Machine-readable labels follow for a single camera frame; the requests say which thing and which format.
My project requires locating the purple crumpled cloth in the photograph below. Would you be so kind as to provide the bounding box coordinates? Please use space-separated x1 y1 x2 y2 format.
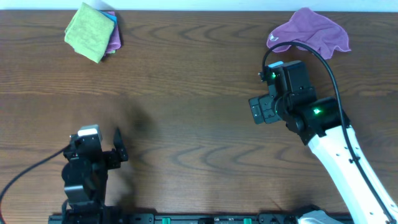
266 7 351 59

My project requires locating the purple folded cloth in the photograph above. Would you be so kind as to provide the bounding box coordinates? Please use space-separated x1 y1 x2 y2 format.
105 24 121 53

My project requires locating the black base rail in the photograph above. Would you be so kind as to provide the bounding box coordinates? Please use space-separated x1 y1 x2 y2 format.
48 207 299 224

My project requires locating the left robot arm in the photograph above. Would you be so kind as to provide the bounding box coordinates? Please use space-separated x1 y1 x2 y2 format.
61 124 128 224

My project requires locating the green microfiber cloth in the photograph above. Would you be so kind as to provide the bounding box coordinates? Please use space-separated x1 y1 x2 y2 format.
64 2 115 63

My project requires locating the blue folded cloth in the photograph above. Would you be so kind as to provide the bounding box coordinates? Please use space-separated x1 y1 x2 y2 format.
99 11 118 25

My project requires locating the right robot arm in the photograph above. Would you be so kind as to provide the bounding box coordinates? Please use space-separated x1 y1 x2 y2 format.
249 60 397 223

